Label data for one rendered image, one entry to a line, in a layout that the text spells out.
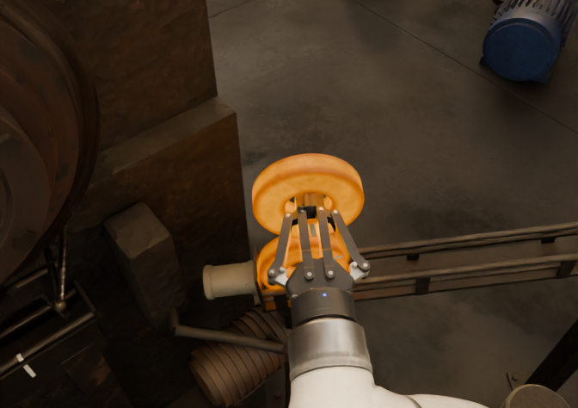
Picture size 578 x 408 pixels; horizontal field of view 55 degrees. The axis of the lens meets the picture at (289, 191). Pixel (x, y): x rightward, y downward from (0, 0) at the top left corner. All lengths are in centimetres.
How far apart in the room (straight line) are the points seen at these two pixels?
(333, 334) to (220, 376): 48
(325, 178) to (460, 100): 177
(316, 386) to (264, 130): 170
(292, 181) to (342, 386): 27
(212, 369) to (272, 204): 41
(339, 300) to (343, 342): 5
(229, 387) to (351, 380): 50
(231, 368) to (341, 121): 140
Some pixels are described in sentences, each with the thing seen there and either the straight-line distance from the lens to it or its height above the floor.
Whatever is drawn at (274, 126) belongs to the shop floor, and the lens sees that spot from 222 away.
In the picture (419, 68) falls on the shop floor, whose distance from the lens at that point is 259.
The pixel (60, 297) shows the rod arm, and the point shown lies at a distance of 74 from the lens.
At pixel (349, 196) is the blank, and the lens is 75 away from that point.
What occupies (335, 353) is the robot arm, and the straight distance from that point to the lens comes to 60.
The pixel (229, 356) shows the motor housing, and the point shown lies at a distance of 106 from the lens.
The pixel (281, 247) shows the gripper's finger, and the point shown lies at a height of 93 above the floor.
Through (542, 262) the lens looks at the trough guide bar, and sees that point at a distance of 102.
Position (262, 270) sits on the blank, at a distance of 92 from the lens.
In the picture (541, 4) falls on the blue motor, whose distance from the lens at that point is 250.
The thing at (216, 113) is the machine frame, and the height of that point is 87.
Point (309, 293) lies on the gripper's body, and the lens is 64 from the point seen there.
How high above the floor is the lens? 150
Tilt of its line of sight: 49 degrees down
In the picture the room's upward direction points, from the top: straight up
